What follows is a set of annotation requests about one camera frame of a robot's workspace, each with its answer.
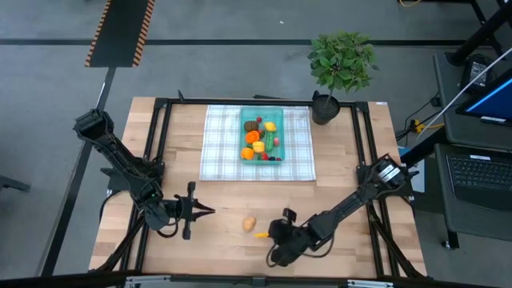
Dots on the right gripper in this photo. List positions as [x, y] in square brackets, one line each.
[292, 240]

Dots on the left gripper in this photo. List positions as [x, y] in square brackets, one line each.
[187, 210]

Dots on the yellow banana toy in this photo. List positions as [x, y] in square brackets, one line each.
[261, 235]

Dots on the orange toy with green leaf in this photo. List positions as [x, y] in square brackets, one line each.
[247, 153]

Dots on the orange segmented tangerine toy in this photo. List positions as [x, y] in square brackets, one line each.
[252, 137]

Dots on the green pea pod toy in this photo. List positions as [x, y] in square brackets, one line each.
[270, 142]

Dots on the brown kiwi toy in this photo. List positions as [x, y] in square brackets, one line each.
[250, 126]

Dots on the yellow lemon toy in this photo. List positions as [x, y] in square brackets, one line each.
[270, 126]

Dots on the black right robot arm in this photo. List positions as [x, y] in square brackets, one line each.
[352, 204]

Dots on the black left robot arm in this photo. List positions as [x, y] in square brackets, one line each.
[120, 160]

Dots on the teal translucent tupperware container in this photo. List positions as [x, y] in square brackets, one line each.
[277, 114]

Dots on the tan potato toy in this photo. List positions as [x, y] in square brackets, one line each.
[249, 224]

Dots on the white plaid cloth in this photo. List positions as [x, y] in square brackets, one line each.
[220, 140]

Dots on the yellow plug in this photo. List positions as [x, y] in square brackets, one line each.
[418, 127]

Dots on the potted green plant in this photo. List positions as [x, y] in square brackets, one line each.
[340, 60]

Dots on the grey chair leg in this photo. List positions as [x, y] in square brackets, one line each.
[12, 184]

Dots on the black hazard-striped floor ramp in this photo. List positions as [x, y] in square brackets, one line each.
[120, 32]

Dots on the laptop computer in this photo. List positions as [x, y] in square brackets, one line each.
[450, 124]

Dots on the black laptop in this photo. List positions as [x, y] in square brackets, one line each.
[480, 172]

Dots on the monitor with blue screen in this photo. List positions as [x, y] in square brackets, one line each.
[492, 102]

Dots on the black power adapter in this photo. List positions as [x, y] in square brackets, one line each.
[478, 74]

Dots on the black stand leg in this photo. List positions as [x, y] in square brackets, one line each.
[480, 36]

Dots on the silver aluminium bracket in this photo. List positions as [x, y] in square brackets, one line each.
[148, 281]
[370, 284]

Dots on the black aluminium table frame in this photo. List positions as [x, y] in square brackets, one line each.
[188, 101]

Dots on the black frame corner piece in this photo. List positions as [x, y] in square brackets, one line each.
[181, 96]

